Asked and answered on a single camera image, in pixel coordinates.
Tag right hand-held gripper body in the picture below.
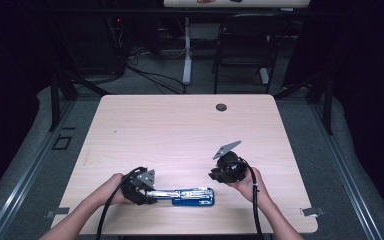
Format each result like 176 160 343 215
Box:
211 139 249 184

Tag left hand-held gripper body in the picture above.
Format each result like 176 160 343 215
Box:
120 166 157 206

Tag blue stapler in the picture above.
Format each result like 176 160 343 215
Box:
145 187 216 208

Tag person's left hand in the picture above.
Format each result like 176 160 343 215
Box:
94 172 135 206

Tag person's right hand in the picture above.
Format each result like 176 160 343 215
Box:
227 167 271 209

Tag white desk leg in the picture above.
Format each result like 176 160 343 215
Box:
259 67 271 85
182 16 194 86

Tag black metal stand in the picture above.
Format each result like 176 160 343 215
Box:
48 66 112 133
273 71 335 136

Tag black chair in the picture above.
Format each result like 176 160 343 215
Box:
211 13 290 95

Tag dark device with red light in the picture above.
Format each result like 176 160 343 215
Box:
104 13 128 43

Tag left hand-held gripper black cable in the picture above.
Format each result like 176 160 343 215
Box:
95 166 148 240

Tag hand-held gripper black cable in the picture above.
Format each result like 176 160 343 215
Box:
95 166 148 240
235 159 265 240

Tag right hand-held gripper black cable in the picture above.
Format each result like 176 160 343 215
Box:
235 159 265 240

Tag grey metal table bracket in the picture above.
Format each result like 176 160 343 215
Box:
299 206 327 218
44 206 71 220

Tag black floor cables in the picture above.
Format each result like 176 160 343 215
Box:
125 46 188 95

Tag aluminium floor rail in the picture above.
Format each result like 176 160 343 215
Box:
309 103 384 240
0 99 78 240

